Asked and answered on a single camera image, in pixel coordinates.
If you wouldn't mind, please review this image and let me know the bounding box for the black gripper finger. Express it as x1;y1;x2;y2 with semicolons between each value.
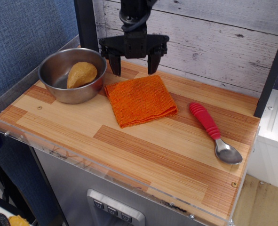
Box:
108;54;121;76
148;54;161;75

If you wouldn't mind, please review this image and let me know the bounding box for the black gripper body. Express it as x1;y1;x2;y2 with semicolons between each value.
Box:
99;32;169;59

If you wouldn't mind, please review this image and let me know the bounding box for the orange cloth napkin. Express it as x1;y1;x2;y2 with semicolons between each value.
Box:
104;75;178;128

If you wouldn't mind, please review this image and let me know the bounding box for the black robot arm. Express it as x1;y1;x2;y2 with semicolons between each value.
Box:
99;0;169;76

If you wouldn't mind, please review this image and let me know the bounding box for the tan pear shaped toy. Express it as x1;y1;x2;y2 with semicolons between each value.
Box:
67;62;97;89

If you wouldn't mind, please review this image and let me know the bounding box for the stainless steel bowl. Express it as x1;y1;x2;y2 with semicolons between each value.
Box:
38;48;107;104

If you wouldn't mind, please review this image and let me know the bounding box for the stainless steel cabinet front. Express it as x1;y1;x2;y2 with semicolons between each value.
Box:
34;149;199;226

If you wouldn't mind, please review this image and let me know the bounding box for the silver button control panel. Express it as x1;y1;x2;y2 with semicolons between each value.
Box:
87;189;145;226

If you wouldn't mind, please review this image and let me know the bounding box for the white ridged appliance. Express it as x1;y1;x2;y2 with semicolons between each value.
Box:
247;89;278;187

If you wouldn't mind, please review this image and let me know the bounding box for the clear acrylic edge guard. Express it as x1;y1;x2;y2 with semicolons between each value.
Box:
0;113;259;226

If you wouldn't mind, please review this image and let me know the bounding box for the black vertical frame post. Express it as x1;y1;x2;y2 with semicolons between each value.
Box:
74;0;99;52

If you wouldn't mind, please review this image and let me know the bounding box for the red handled metal spoon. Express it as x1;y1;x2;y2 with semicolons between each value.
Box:
189;102;243;165

